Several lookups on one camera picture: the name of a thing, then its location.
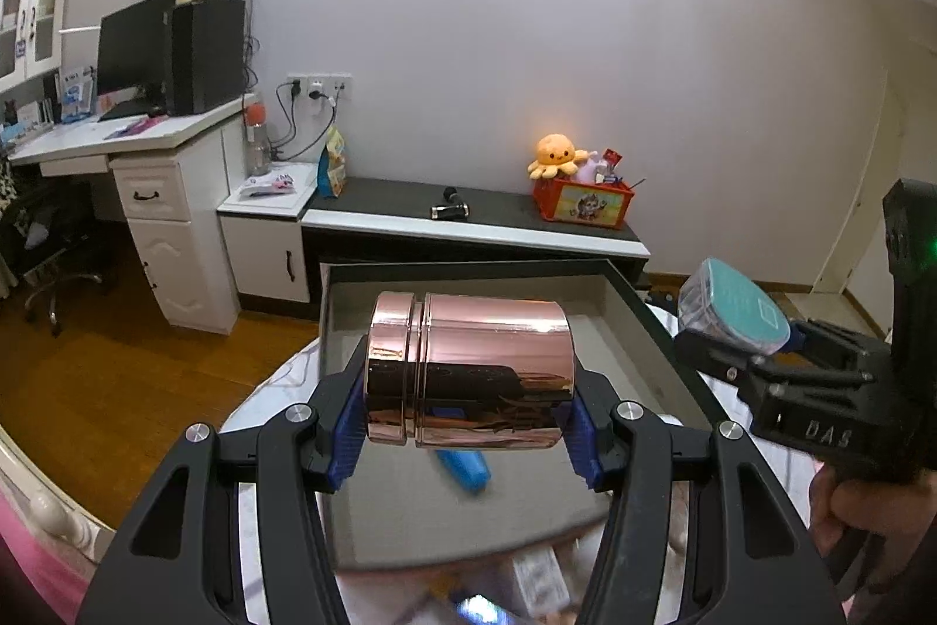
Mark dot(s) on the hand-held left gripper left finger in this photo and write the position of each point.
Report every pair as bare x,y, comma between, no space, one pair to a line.
344,442

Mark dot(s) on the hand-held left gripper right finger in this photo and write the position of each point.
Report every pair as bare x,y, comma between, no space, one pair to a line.
582,438

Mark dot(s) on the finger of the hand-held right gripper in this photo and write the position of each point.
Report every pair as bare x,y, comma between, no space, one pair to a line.
717,361
834,347

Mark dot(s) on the teal round clear case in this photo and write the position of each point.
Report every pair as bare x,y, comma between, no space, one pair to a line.
739,303

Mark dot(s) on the rose gold metal canister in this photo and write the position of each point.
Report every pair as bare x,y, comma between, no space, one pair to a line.
476,361

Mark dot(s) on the pink box with dark rim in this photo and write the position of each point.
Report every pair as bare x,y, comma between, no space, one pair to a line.
351,303

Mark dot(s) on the person's right hand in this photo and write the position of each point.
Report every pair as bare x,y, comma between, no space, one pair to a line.
827,508

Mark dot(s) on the blue highlighter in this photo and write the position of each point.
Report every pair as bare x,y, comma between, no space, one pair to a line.
465,467

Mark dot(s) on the red printed toy box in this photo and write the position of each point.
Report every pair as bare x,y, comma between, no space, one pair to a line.
585,204

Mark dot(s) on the small white cabinet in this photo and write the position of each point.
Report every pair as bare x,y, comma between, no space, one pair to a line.
263,251

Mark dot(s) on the pink plush toy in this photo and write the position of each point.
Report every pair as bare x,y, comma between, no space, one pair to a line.
589,169

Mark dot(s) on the low dark-topped bench cabinet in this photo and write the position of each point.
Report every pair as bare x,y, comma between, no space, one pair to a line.
395,208

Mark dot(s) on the black dumbbell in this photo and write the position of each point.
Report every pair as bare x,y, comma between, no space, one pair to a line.
450,208

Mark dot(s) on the orange octopus plush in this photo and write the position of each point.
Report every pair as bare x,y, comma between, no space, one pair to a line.
555,153

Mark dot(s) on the pink white packet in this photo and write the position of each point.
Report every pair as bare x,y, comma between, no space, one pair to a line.
267,183

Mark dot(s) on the blue yellow snack bag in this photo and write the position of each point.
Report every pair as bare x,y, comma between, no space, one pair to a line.
333,164

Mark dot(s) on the white desk with drawers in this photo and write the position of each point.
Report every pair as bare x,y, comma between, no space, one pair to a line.
176,215

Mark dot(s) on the cream wooden bedpost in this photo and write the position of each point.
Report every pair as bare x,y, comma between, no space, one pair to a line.
55,522

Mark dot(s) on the clear bottle with orange cap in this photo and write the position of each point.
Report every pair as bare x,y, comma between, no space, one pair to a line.
258,142

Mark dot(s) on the pink blanket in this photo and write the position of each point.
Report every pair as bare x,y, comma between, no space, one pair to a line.
36,566

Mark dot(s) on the black office chair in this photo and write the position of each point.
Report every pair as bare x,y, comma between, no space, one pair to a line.
58,237

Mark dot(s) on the pink paper sheets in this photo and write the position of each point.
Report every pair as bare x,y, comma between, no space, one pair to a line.
132,128

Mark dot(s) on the black white patterned jacket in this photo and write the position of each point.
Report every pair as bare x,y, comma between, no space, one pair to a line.
7,229

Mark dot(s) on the black computer tower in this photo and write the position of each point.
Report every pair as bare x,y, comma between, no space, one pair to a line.
209,54

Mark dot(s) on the blue white box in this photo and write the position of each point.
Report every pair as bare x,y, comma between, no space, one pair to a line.
77,94

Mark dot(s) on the black computer monitor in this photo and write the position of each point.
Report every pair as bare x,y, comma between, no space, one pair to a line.
132,46

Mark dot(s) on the white glass-door cupboard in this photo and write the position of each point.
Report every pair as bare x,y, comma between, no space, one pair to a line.
36,24

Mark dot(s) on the white wall power outlet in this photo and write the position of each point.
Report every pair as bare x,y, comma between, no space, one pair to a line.
322,87

